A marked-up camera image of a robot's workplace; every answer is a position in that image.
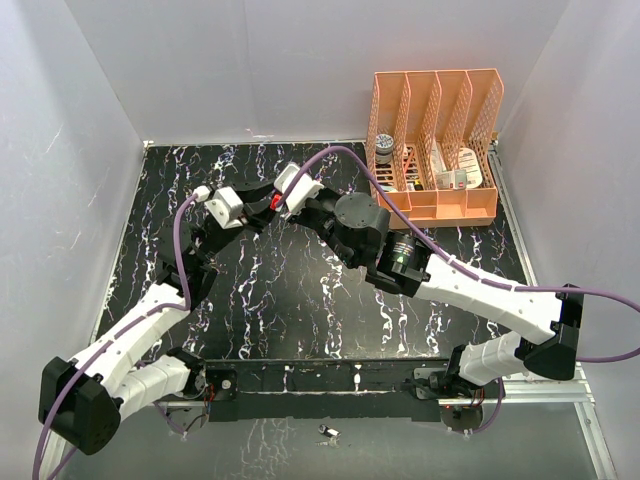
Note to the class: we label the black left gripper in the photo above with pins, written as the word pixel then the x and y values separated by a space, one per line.
pixel 257 212

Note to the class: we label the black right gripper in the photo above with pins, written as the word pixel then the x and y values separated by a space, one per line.
pixel 302 216

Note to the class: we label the metal key organizer red handle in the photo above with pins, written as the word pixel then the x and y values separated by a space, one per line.
pixel 275 203

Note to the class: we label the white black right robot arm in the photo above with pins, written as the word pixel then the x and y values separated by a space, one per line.
pixel 543 332

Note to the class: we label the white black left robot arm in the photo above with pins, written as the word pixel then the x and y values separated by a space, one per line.
pixel 84 399

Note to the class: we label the small round grey jar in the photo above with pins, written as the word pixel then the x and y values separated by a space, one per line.
pixel 384 147

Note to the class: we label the orange plastic file organizer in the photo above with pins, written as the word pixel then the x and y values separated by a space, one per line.
pixel 431 115

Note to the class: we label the white round label card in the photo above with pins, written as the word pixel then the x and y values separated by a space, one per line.
pixel 468 174

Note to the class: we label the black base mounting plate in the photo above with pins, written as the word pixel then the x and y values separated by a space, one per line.
pixel 329 388

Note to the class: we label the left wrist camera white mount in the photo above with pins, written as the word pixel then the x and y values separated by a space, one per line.
pixel 223 204

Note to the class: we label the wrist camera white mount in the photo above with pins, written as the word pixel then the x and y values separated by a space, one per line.
pixel 223 204
pixel 305 188

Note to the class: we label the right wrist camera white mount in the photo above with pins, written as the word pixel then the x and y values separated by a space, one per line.
pixel 305 188

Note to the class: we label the aluminium frame rail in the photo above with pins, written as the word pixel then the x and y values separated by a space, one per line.
pixel 532 388

